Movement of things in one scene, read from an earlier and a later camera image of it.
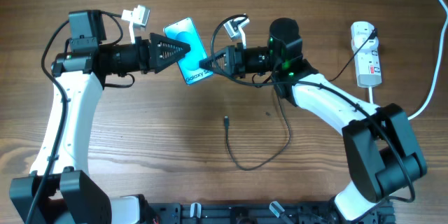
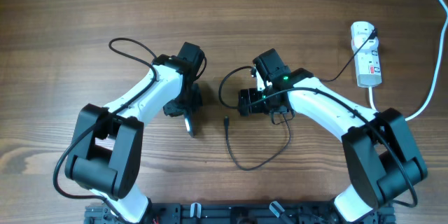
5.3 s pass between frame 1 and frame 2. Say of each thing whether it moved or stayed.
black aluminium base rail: stayed
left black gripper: moved
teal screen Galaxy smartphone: moved
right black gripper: moved
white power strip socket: stayed
